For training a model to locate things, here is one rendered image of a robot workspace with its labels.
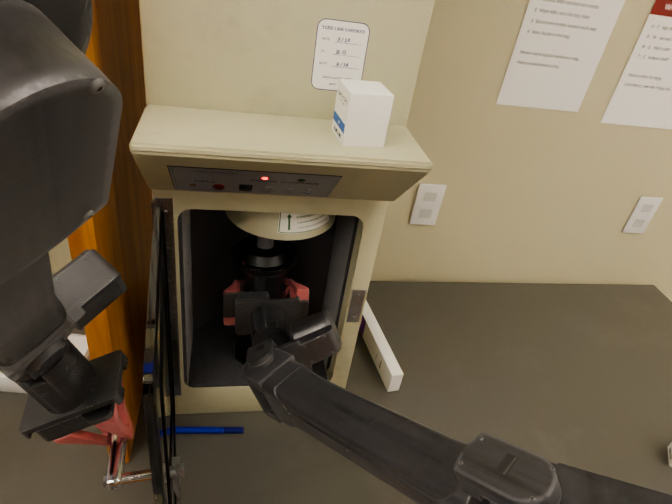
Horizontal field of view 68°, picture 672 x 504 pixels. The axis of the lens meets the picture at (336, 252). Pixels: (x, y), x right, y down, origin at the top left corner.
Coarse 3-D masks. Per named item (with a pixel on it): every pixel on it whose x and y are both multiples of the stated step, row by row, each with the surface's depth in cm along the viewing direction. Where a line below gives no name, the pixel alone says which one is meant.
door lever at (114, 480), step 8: (112, 440) 56; (120, 440) 56; (112, 448) 55; (120, 448) 55; (112, 456) 54; (120, 456) 54; (112, 464) 53; (120, 464) 53; (112, 472) 52; (120, 472) 53; (128, 472) 53; (136, 472) 53; (144, 472) 53; (104, 480) 52; (112, 480) 52; (120, 480) 52; (128, 480) 52; (136, 480) 53; (144, 480) 53; (112, 488) 52; (120, 488) 53
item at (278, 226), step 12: (228, 216) 76; (240, 216) 74; (252, 216) 73; (264, 216) 73; (276, 216) 73; (288, 216) 73; (300, 216) 73; (312, 216) 75; (324, 216) 77; (252, 228) 73; (264, 228) 73; (276, 228) 73; (288, 228) 73; (300, 228) 74; (312, 228) 75; (324, 228) 77; (288, 240) 74
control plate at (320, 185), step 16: (176, 176) 56; (192, 176) 56; (208, 176) 57; (224, 176) 57; (240, 176) 57; (256, 176) 57; (272, 176) 57; (288, 176) 57; (304, 176) 57; (320, 176) 57; (336, 176) 57; (240, 192) 63; (256, 192) 63; (272, 192) 63; (304, 192) 63; (320, 192) 63
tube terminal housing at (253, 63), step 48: (144, 0) 52; (192, 0) 53; (240, 0) 53; (288, 0) 54; (336, 0) 55; (384, 0) 56; (432, 0) 57; (144, 48) 55; (192, 48) 55; (240, 48) 56; (288, 48) 57; (384, 48) 59; (192, 96) 58; (240, 96) 59; (288, 96) 60; (192, 192) 65; (192, 336) 96; (336, 384) 92
